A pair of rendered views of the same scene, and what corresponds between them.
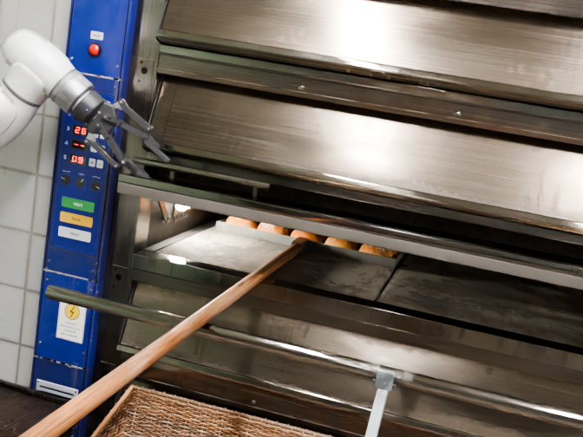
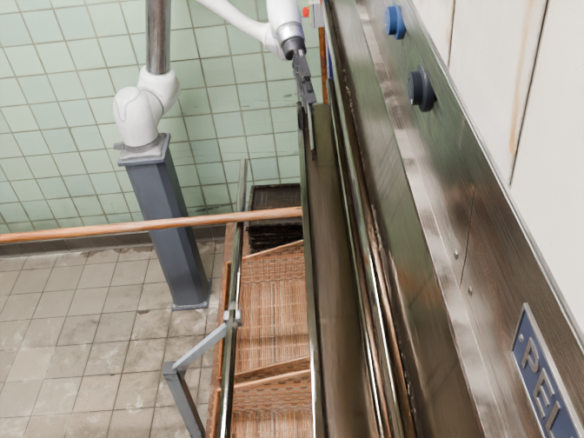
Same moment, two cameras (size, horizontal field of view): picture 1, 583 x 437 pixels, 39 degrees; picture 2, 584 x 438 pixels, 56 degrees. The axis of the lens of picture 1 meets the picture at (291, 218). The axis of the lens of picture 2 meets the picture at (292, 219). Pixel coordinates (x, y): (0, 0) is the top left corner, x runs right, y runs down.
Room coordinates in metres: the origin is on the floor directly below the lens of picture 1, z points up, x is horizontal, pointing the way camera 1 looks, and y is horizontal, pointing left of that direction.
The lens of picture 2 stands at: (1.50, -1.21, 2.32)
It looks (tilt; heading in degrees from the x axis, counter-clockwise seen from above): 41 degrees down; 80
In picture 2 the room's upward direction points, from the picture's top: 7 degrees counter-clockwise
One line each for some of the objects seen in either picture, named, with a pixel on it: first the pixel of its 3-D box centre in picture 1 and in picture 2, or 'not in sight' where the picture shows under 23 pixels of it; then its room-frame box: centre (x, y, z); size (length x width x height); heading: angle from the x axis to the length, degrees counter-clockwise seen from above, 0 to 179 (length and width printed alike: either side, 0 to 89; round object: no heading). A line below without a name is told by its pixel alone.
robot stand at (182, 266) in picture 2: not in sight; (170, 230); (1.25, 0.98, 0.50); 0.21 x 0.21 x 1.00; 77
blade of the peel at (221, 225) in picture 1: (317, 233); not in sight; (2.52, -0.09, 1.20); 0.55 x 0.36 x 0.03; 77
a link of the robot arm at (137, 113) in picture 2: not in sight; (135, 113); (1.25, 0.99, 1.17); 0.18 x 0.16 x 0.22; 56
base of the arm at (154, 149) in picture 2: not in sight; (138, 142); (1.23, 0.99, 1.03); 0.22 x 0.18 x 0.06; 167
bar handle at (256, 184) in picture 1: (199, 181); (311, 126); (1.84, 0.22, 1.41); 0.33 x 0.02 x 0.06; 77
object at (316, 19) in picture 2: not in sight; (317, 10); (2.08, 0.97, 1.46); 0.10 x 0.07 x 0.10; 77
